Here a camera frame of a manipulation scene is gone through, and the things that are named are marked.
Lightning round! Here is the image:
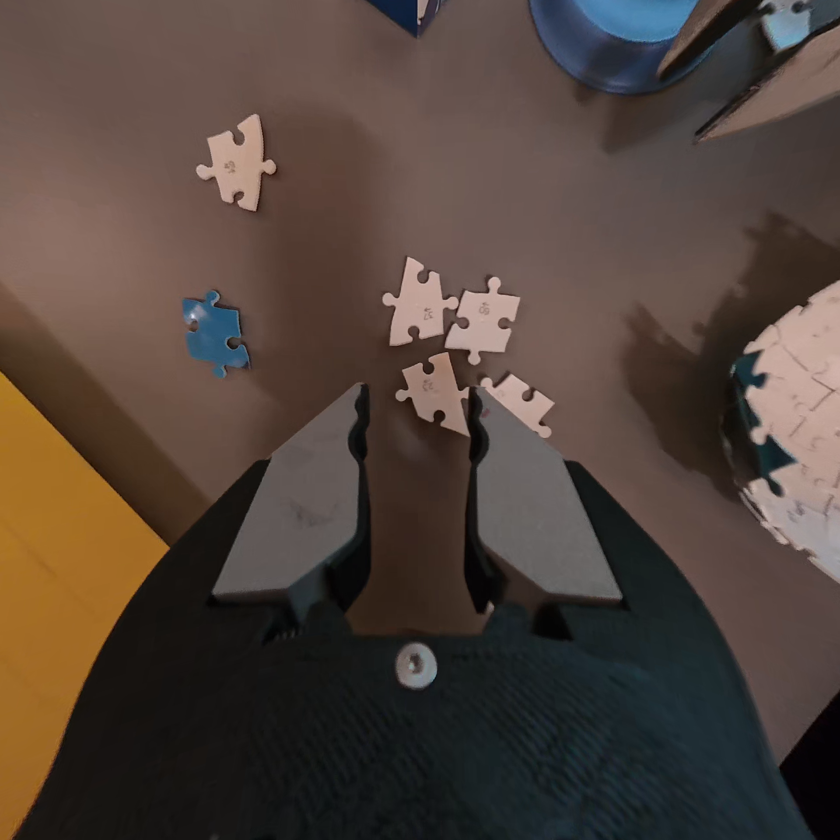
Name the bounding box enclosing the yellow plastic bin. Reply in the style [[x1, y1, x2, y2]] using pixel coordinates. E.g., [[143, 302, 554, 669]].
[[0, 369, 173, 840]]

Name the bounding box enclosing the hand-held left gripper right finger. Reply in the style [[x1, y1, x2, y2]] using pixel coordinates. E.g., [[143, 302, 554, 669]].
[[463, 386, 624, 616]]

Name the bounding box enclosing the blue puzzle piece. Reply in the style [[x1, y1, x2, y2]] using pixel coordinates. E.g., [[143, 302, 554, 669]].
[[182, 290, 252, 380]]

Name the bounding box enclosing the blue box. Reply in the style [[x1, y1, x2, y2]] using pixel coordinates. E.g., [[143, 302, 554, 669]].
[[363, 0, 452, 39]]

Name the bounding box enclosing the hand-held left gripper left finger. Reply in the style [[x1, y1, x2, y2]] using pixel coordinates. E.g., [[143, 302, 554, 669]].
[[211, 382, 374, 618]]

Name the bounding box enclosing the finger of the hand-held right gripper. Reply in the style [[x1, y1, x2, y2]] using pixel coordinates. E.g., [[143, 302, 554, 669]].
[[656, 0, 765, 81], [694, 36, 840, 142]]

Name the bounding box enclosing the blue bowl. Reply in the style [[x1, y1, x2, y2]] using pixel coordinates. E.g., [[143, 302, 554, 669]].
[[528, 0, 718, 95]]

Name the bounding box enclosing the partly built puzzle ball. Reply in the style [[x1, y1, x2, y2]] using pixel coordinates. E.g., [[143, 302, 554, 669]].
[[721, 281, 840, 586]]

